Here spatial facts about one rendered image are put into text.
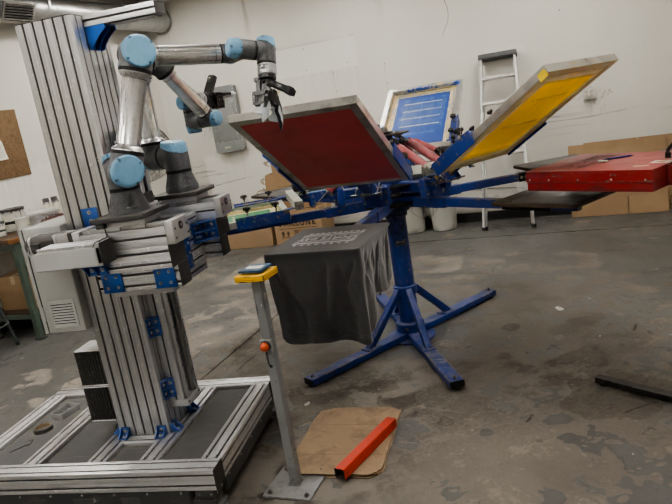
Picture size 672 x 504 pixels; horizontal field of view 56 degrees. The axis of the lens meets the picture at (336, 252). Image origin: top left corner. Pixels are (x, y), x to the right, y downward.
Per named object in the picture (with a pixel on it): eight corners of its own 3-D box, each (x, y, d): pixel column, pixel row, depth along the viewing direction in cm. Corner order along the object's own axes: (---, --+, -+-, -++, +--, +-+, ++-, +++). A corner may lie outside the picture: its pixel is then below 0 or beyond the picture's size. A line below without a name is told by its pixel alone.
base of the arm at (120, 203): (102, 217, 242) (96, 192, 239) (122, 210, 256) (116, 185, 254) (138, 213, 238) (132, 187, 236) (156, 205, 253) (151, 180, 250)
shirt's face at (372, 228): (357, 249, 262) (357, 248, 262) (263, 256, 278) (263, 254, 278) (388, 223, 305) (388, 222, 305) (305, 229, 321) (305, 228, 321)
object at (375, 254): (374, 342, 273) (360, 247, 263) (366, 342, 274) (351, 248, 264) (401, 305, 314) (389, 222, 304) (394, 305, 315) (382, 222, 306)
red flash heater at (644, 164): (711, 173, 272) (711, 145, 269) (663, 196, 244) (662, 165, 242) (579, 175, 319) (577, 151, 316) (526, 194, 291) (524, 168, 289)
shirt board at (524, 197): (621, 203, 303) (620, 186, 301) (576, 223, 279) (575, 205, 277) (416, 198, 406) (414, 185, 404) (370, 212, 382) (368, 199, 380)
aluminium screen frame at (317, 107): (356, 103, 249) (356, 94, 250) (227, 123, 271) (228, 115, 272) (410, 179, 319) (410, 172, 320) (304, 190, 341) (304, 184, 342)
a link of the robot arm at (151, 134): (159, 171, 291) (132, 48, 278) (139, 173, 299) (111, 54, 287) (179, 167, 300) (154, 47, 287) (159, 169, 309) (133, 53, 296)
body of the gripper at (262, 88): (261, 111, 253) (260, 81, 254) (281, 107, 250) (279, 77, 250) (252, 106, 246) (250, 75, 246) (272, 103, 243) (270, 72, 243)
